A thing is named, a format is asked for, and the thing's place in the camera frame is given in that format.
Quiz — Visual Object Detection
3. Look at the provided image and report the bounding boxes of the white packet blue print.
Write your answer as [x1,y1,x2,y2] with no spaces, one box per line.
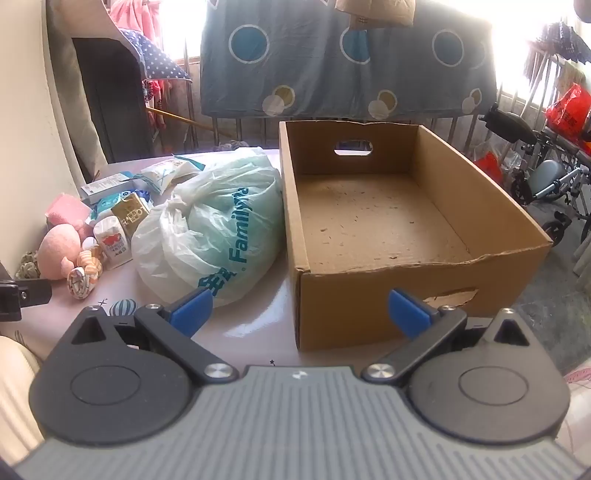
[139,155,208,195]

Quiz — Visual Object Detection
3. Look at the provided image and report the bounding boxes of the pink hanging garment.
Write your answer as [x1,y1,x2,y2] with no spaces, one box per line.
[110,0,155,34]

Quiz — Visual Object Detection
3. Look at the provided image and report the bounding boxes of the blue blanket with circles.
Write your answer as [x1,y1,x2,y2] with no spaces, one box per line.
[199,0,498,123]

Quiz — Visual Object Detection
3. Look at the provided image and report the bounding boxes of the dark cabinet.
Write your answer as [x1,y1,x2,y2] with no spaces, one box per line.
[71,36,155,165]

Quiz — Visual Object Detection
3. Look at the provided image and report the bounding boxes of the white and blue carton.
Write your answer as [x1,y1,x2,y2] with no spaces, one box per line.
[80,172,136,205]

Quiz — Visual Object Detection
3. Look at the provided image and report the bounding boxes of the white ribbed cushion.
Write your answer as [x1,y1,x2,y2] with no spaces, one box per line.
[0,334,45,463]

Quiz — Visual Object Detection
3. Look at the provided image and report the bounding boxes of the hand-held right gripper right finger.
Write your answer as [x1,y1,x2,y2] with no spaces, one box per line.
[362,290,532,386]

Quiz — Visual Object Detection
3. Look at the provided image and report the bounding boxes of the wheelchair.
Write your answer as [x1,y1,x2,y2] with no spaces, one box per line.
[482,103,591,246]

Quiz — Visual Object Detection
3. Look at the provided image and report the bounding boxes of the green patterned scrunchie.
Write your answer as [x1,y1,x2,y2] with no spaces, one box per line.
[16,250,43,280]

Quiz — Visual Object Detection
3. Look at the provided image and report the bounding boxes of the beige cloth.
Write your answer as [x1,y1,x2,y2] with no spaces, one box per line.
[45,0,122,182]

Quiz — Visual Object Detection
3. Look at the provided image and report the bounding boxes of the pink plush toy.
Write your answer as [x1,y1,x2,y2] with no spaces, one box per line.
[37,223,95,281]

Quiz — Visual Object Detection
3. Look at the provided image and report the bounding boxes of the large red plastic bag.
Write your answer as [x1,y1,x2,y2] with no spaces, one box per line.
[545,83,591,145]

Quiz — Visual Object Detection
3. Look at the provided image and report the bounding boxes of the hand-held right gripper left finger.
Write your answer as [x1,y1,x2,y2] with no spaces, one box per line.
[58,287,238,385]

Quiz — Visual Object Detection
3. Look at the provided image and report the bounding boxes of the white tissue packet red print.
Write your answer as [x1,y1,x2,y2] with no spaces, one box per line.
[92,216,134,271]

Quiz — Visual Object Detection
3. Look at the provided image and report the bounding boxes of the yellow broom stick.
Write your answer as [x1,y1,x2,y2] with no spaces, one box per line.
[145,107,235,140]

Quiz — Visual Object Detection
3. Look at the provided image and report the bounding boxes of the pink checked tablecloth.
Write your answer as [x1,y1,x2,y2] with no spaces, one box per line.
[18,147,324,370]

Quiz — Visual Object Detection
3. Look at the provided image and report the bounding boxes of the brown cardboard box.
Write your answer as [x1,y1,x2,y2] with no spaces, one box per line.
[279,119,555,352]

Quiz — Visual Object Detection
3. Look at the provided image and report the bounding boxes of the orange striped fabric toy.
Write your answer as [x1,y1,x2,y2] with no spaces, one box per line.
[66,248,103,302]

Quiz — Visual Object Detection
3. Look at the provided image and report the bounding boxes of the brown hanging cloth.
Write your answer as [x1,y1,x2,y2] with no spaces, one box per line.
[334,0,417,27]

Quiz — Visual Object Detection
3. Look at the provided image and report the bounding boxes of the small red plastic bag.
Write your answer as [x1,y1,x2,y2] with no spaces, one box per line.
[475,151,505,186]

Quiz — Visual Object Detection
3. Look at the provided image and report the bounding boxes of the gold packet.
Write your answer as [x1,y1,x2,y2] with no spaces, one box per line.
[111,193,152,240]

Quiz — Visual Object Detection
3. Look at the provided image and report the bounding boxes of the white and green plastic bag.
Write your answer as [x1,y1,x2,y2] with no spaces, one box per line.
[131,147,285,309]

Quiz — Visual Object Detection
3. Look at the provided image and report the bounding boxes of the blue wet wipes packet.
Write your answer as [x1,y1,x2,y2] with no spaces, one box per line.
[89,185,154,220]

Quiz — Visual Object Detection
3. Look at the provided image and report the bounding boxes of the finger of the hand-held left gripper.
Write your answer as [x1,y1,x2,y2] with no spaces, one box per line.
[17,279,52,308]

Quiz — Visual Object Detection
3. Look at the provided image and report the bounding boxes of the blue star-patterned cloth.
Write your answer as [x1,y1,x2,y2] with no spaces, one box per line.
[117,28,193,85]

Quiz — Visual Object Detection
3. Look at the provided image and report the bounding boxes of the pink sponge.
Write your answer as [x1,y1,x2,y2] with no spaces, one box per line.
[45,193,94,228]

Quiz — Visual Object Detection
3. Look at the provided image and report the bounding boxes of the dark hanging clothes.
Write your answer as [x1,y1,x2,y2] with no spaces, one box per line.
[523,17,588,80]

